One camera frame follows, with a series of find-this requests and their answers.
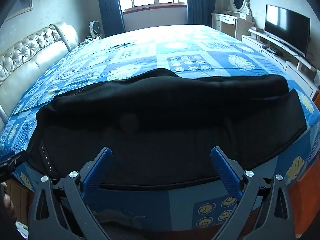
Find right blue curtain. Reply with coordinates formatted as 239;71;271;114
187;0;216;27

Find left blue curtain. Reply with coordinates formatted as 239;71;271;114
98;0;125;37

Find white tv stand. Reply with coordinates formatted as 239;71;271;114
242;29;319;100

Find blue patterned bed sheet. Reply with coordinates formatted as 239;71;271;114
1;25;319;232

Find black pants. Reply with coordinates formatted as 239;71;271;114
27;69;307;190

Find small white desk fan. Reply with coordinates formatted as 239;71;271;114
89;21;101;38

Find person's hand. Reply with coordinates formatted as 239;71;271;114
1;182;17;222

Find white vanity dressing table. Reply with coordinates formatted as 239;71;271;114
211;12;254;41

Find black flat screen television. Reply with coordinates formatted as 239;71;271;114
265;4;311;56

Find blue curtain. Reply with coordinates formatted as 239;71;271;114
98;0;125;37
187;0;216;27

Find framed wedding photo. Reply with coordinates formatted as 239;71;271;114
4;0;33;22

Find cream tufted leather headboard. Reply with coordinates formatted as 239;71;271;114
1;22;79;129

